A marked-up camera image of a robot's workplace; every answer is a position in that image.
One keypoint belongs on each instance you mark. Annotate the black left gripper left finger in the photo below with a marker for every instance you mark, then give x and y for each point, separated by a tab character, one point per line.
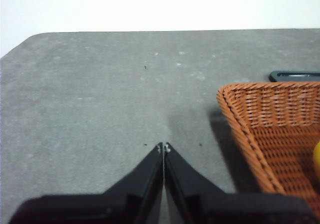
135	196

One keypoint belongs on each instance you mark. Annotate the yellow lemon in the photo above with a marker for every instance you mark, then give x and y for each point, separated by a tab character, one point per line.
317	159

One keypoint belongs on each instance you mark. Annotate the brown woven wicker basket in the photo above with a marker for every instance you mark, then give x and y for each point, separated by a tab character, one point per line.
280	144

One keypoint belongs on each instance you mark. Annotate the black rectangular mat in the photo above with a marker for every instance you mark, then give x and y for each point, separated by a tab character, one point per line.
275	76

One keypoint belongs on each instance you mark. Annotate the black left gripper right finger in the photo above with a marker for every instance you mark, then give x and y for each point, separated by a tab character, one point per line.
190	196

